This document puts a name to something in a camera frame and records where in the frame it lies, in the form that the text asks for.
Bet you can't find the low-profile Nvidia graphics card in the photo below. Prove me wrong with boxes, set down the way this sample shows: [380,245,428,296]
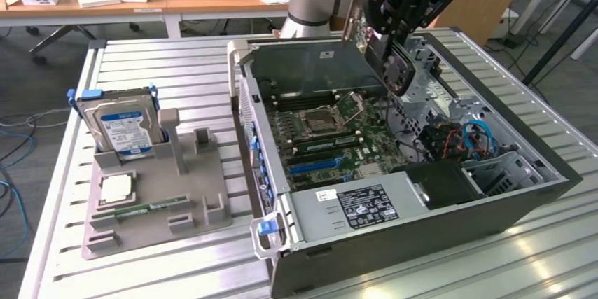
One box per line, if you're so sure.
[341,14,418,97]

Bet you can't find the wooden cabinet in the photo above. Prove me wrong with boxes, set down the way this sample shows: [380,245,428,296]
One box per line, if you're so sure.
[438,0,538,47]

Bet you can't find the metal drive cage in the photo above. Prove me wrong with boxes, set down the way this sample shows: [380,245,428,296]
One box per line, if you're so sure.
[396,36,469,141]

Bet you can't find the metal socket cover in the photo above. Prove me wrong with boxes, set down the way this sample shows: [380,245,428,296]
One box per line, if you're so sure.
[334,90,372,128]

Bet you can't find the metal CPU socket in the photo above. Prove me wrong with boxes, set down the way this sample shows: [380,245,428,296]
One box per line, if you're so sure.
[298,106,350,137]

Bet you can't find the black stand pole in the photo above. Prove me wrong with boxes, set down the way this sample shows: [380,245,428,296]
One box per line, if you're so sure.
[522,0,598,87]

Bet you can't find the installed RAM stick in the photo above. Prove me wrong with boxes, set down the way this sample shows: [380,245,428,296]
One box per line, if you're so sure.
[291,135,362,153]

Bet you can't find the green Dell motherboard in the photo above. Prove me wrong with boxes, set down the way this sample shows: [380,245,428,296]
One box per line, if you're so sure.
[269,92,404,195]

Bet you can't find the blue expansion slot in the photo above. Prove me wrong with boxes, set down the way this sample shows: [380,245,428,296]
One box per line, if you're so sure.
[289,158,345,174]

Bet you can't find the metal disk bay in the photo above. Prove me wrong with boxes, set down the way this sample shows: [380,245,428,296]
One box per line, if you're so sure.
[461,151,549,197]

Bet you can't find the grey power supply unit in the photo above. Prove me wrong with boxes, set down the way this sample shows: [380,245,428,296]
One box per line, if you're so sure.
[289,172,438,241]

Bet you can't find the open Dell PC case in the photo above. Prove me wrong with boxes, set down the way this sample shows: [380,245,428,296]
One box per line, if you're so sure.
[226,27,585,298]

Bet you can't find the blue case release latch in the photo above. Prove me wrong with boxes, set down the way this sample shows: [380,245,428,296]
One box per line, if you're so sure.
[257,221,279,237]

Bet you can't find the hard disk in blue caddy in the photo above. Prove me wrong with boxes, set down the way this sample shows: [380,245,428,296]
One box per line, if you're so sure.
[67,85,167,160]

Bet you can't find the grey plastic parts rack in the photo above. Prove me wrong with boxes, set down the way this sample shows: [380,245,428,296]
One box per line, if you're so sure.
[82,108,235,261]

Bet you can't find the black office chair base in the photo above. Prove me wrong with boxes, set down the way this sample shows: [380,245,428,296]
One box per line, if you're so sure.
[26,25,102,67]

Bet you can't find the silver CPU chip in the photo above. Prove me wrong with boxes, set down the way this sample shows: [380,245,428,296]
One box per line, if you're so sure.
[99,174,135,204]

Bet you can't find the green RAM stick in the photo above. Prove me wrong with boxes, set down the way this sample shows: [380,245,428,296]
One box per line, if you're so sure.
[91,200,173,220]

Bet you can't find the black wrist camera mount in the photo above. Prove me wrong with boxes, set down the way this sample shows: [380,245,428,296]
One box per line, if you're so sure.
[360,0,401,36]

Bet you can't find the black floor cable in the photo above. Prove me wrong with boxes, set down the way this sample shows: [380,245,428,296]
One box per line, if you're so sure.
[485,15,553,80]

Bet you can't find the black disk power wire bundle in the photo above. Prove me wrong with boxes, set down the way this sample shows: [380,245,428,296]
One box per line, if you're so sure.
[416,120,469,163]

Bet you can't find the blue SATA wire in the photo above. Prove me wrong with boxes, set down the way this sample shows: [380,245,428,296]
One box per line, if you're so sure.
[460,119,501,162]

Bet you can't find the grey floor cable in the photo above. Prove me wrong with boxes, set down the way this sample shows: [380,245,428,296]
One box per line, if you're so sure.
[0,109,73,130]

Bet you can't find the blue floor cable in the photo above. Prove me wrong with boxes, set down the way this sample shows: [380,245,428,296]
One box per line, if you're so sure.
[0,130,36,263]

